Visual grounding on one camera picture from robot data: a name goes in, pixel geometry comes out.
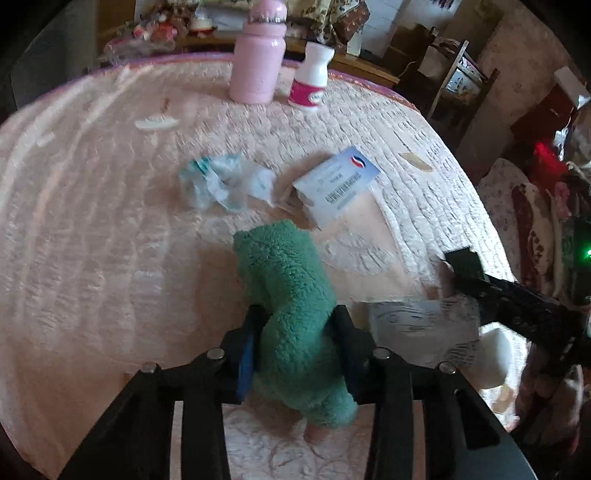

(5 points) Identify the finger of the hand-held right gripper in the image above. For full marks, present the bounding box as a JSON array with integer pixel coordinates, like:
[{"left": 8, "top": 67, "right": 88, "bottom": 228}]
[{"left": 445, "top": 247, "right": 578, "bottom": 342}]

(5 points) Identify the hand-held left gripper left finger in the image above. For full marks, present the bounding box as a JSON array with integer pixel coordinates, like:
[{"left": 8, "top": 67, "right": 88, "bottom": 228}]
[{"left": 60, "top": 302, "right": 269, "bottom": 480}]

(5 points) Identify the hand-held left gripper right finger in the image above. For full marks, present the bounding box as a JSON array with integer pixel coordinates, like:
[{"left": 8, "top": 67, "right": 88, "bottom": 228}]
[{"left": 330, "top": 305, "right": 504, "bottom": 480}]

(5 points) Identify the white printed plastic bag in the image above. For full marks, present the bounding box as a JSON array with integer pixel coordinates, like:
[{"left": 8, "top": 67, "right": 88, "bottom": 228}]
[{"left": 367, "top": 258, "right": 513, "bottom": 391}]

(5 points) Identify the doll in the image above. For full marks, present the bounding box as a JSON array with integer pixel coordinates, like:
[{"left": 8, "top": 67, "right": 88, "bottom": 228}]
[{"left": 232, "top": 220, "right": 358, "bottom": 444}]

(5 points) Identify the floral quilted cushion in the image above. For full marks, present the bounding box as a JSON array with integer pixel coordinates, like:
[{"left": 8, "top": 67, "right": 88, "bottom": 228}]
[{"left": 478, "top": 157, "right": 573, "bottom": 301}]

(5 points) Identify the red cloth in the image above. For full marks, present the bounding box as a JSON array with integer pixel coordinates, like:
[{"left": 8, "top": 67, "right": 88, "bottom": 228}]
[{"left": 531, "top": 83, "right": 578, "bottom": 185}]

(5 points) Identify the white blue cardboard box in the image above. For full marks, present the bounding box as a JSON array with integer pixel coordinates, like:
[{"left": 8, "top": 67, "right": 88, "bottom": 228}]
[{"left": 292, "top": 147, "right": 382, "bottom": 230}]

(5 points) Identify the wooden chair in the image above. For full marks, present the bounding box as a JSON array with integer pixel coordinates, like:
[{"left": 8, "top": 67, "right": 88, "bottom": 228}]
[{"left": 418, "top": 39, "right": 502, "bottom": 134}]

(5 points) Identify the crumpled clear plastic wrapper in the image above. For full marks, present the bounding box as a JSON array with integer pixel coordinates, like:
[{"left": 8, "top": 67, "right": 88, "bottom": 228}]
[{"left": 179, "top": 152, "right": 278, "bottom": 213}]

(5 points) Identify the pink quilted bedspread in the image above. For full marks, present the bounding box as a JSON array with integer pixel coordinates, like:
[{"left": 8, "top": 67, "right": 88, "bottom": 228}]
[{"left": 0, "top": 52, "right": 522, "bottom": 480}]

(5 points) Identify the wooden side table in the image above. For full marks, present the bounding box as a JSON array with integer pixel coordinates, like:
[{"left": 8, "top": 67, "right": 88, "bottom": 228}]
[{"left": 175, "top": 34, "right": 400, "bottom": 88}]

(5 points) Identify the white bottle with pink label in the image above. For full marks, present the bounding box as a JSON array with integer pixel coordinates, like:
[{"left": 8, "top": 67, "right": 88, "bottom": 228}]
[{"left": 288, "top": 41, "right": 336, "bottom": 112}]

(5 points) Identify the floral cloth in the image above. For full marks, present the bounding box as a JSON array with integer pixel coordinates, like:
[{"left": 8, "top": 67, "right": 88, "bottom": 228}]
[{"left": 286, "top": 0, "right": 372, "bottom": 47}]

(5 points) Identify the pink insulated bottle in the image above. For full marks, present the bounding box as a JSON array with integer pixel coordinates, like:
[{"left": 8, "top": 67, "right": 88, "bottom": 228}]
[{"left": 228, "top": 0, "right": 288, "bottom": 104}]

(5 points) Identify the clutter of plastic bags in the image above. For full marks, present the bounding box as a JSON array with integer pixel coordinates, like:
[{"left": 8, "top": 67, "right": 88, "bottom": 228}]
[{"left": 99, "top": 0, "right": 185, "bottom": 65}]

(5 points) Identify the small white red toy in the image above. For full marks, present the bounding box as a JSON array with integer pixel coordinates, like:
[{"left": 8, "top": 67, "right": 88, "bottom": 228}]
[{"left": 189, "top": 9, "right": 219, "bottom": 34}]

